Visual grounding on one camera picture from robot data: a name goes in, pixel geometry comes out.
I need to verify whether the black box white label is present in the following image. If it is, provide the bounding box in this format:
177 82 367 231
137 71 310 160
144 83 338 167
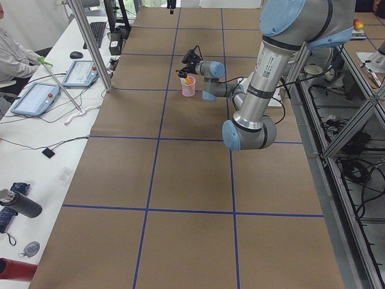
109 33 123 56

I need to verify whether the far blue teach pendant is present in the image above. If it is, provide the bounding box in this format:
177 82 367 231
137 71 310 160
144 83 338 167
62 60 98 88

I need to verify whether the black computer mouse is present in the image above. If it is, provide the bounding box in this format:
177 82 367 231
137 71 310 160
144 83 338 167
69 51 83 59

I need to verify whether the black water bottle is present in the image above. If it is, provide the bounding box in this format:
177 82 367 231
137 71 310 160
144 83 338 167
1 188 42 219

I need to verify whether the blue teach pendant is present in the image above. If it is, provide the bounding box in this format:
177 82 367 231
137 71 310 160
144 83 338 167
11 82 61 116
62 60 98 88

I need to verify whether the black keyboard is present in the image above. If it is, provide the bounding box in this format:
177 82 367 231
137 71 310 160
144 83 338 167
90 22 106 48

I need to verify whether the seated person grey shirt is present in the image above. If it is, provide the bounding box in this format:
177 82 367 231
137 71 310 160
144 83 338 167
0 0 45 100

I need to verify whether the aluminium frame post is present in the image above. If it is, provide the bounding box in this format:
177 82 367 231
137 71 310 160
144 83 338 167
66 0 112 92

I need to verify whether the near blue teach pendant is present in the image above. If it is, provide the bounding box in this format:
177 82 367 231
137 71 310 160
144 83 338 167
11 82 61 116

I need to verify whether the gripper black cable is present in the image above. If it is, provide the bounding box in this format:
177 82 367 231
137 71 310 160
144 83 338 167
193 45 286 125

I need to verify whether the blue folded umbrella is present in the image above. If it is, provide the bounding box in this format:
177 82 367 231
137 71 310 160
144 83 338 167
0 182 31 246

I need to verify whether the clear plastic bag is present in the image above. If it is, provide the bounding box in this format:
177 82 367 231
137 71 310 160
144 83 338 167
54 167 74 187

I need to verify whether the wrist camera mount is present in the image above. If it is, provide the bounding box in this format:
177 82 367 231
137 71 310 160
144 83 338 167
182 49 202 64

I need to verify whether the pink mesh pen holder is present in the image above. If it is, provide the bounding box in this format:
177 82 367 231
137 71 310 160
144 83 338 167
180 76 196 97

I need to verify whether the black computer monitor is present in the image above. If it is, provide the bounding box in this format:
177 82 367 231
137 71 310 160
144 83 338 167
103 0 131 37

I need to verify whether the red bottle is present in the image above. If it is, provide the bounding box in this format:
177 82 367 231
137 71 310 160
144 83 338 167
1 258 37 282

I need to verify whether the small black square device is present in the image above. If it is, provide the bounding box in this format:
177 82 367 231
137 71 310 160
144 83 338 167
42 148 55 158

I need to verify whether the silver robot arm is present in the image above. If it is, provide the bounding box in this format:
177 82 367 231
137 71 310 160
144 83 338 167
177 1 356 151

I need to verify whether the orange marker pen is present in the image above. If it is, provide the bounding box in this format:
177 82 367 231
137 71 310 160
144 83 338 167
185 76 194 85

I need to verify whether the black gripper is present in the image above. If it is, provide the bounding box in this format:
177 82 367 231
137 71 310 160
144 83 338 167
167 0 199 79

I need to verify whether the metal reacher rod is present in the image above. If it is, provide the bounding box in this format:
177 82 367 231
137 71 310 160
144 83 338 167
37 56 100 126

